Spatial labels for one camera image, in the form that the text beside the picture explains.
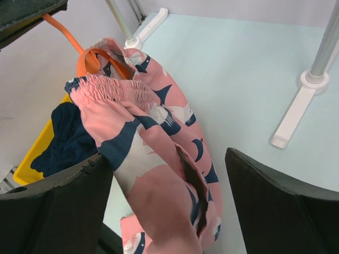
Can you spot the pink patterned shorts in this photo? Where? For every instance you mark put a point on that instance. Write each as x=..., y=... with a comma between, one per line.
x=143, y=125

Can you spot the orange hanger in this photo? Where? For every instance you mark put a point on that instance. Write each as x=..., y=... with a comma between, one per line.
x=87, y=62

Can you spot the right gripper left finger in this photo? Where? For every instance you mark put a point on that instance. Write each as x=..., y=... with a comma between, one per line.
x=62, y=213

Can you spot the yellow plastic bin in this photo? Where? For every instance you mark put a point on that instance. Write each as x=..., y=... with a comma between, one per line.
x=24, y=174

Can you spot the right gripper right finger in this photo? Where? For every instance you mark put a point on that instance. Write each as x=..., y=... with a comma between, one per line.
x=278, y=213

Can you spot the metal clothes rack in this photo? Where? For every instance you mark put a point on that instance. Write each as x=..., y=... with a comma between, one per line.
x=312, y=82

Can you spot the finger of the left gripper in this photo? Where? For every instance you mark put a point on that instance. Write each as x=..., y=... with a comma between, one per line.
x=20, y=16

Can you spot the navy blue shorts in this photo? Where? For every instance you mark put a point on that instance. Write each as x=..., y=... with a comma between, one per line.
x=70, y=145

